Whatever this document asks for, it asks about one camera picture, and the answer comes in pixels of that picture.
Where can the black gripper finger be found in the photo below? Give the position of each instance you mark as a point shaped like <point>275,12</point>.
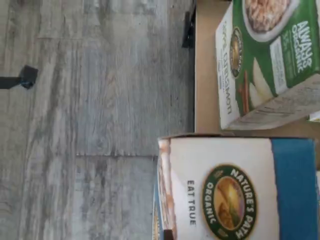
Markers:
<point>168,235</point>
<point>27,76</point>

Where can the blue flax plus oatmeal box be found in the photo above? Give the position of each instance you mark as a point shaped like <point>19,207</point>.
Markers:
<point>237,187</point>

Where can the brown wooden shelf board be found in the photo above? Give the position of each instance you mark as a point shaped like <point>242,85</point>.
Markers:
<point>205,75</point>

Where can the green apple cinnamon oatmeal box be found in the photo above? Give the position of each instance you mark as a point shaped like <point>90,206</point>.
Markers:
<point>262,62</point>

